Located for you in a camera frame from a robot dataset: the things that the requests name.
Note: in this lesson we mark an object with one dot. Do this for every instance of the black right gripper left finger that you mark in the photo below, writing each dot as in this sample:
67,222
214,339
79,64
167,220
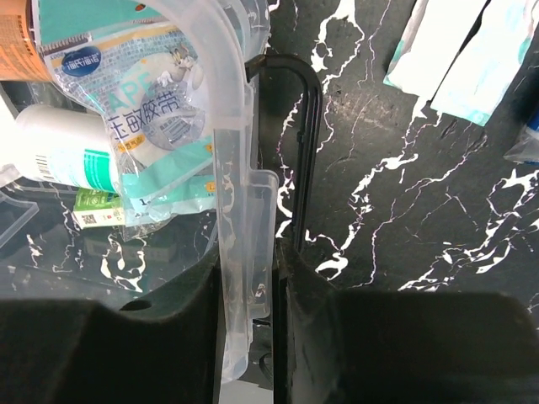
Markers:
162,348

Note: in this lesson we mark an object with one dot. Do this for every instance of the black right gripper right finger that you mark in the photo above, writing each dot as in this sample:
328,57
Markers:
352,345

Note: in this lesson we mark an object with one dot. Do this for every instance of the green sachet packet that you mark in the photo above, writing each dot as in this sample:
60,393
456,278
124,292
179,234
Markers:
96,208

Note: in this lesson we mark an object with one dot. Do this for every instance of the clear plastic medicine box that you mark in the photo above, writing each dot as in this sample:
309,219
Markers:
46,255

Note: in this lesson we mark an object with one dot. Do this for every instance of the white green-label bottle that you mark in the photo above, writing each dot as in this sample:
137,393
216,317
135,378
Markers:
65,147

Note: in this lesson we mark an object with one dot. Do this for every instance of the white blue bandage roll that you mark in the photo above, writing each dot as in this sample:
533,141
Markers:
525,149

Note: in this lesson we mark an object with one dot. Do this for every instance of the teal tape packet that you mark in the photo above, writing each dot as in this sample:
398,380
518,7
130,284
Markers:
127,62

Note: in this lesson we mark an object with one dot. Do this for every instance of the brown orange-capped bottle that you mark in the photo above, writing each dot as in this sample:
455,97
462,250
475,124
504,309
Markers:
20,60

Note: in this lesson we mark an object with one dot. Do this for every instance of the white teal dressing packet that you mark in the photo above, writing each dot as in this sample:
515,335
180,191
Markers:
462,56

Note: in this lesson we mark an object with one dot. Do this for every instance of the white gauze pad packet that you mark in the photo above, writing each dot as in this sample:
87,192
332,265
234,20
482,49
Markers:
9,172

